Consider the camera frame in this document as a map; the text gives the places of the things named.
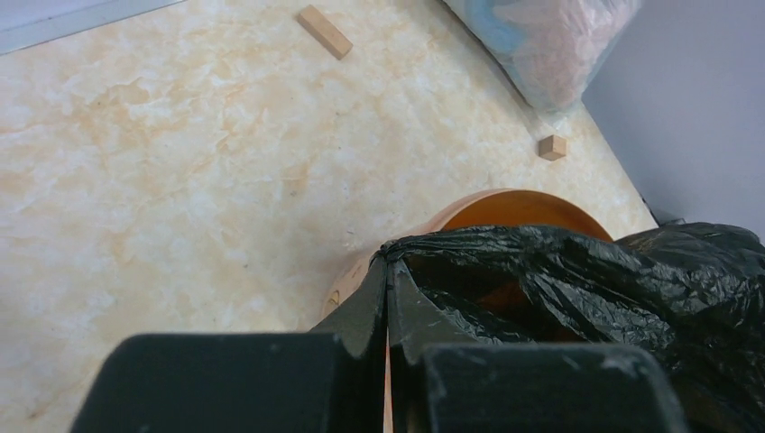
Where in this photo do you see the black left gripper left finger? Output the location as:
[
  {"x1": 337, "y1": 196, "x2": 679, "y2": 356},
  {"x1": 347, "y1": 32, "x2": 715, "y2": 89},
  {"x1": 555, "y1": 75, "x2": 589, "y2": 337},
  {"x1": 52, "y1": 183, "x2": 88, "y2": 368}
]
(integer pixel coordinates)
[{"x1": 71, "y1": 258, "x2": 387, "y2": 432}]

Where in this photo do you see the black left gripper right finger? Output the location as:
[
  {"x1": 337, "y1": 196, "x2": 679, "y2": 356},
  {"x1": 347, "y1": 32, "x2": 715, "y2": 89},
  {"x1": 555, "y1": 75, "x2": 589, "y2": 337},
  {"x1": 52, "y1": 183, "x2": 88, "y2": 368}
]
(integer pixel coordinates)
[{"x1": 387, "y1": 263, "x2": 687, "y2": 432}]

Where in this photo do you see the orange plastic trash bin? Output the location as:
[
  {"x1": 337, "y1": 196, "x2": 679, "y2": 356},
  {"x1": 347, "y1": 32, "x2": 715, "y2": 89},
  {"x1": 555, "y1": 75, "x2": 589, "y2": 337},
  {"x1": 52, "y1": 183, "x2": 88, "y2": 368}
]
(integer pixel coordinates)
[{"x1": 319, "y1": 189, "x2": 613, "y2": 345}]

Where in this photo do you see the black trash bag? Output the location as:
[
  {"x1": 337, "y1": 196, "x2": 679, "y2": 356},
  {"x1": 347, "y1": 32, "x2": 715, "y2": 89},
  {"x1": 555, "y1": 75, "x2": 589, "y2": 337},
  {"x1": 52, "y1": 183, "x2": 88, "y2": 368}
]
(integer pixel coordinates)
[{"x1": 380, "y1": 223, "x2": 764, "y2": 432}]

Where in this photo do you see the large translucent trash bag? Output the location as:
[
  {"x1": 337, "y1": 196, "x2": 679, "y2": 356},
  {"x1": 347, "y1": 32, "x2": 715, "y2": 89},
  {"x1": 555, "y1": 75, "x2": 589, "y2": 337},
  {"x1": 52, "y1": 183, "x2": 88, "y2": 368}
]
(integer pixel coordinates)
[{"x1": 447, "y1": 0, "x2": 642, "y2": 114}]

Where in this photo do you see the wooden cube block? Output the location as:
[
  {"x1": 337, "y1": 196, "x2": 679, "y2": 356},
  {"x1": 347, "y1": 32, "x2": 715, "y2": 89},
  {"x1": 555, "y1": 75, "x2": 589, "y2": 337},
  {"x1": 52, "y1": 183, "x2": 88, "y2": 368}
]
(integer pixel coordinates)
[{"x1": 537, "y1": 134, "x2": 567, "y2": 161}]

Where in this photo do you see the flat wooden block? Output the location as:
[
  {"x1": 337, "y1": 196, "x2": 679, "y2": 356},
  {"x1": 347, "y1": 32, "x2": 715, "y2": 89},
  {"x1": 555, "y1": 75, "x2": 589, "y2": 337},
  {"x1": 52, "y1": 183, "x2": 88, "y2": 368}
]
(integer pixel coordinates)
[{"x1": 296, "y1": 5, "x2": 353, "y2": 60}]

